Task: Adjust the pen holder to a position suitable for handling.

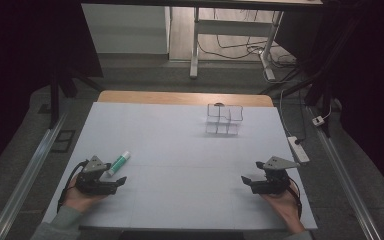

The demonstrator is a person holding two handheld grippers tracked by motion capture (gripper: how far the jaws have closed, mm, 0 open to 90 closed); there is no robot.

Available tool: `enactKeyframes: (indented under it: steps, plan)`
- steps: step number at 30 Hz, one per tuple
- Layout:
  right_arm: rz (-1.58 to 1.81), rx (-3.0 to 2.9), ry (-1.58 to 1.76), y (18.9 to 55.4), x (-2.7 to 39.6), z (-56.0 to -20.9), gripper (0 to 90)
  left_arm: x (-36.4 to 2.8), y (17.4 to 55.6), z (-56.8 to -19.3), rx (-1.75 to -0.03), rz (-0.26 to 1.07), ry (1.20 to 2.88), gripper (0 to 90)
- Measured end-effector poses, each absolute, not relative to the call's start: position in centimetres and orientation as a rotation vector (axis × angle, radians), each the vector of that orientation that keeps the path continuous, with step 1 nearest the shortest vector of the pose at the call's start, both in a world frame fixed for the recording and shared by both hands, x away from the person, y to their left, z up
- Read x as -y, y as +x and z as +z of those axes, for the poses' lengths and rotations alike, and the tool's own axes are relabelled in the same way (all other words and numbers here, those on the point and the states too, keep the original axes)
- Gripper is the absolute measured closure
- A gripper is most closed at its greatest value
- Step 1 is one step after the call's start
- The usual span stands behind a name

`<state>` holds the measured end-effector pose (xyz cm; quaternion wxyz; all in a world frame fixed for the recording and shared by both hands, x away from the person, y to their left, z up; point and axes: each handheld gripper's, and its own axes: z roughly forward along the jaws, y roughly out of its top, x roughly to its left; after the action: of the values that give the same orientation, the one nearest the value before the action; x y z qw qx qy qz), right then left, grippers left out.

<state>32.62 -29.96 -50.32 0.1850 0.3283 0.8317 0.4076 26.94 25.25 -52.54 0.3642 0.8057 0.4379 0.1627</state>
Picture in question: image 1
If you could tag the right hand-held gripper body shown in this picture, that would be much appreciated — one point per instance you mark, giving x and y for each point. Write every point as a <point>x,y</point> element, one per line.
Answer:
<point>273,181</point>

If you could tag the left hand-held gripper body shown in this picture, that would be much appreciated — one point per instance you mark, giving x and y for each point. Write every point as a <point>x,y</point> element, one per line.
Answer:
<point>91,181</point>

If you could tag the person's left hand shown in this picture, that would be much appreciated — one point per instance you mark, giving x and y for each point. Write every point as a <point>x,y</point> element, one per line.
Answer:
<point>80,199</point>

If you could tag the person's right hand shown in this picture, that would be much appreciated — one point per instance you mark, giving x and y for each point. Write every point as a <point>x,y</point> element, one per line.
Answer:
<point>285,206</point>

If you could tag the white and green glue stick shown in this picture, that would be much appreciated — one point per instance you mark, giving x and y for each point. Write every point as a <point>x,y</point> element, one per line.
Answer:
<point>118,163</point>

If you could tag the white power strip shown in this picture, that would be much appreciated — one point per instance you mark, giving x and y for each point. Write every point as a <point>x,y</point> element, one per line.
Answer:
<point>298,149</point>

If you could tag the white table mat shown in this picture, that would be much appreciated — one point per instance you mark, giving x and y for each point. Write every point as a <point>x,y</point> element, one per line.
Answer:
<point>180,166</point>

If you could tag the clear plastic desk organizer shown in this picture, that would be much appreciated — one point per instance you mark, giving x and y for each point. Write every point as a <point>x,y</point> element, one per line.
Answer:
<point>224,120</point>

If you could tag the small white plug adapter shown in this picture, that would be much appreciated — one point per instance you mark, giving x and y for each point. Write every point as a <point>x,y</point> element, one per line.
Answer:
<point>318,120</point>

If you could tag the small dark round object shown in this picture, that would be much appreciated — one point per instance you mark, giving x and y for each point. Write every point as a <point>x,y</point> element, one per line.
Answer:
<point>219,104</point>

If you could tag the black metal stand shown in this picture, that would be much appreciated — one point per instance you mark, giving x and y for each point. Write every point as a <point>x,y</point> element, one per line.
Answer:
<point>55,100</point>

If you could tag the white cabinet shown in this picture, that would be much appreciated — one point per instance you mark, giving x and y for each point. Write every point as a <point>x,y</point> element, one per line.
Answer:
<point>126,28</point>

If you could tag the aluminium floor rail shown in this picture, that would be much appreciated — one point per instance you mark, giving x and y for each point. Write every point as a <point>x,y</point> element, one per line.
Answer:
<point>343,180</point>
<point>23,180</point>

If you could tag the white desk frame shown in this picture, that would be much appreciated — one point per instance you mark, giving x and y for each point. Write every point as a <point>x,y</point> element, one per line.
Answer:
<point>230,28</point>

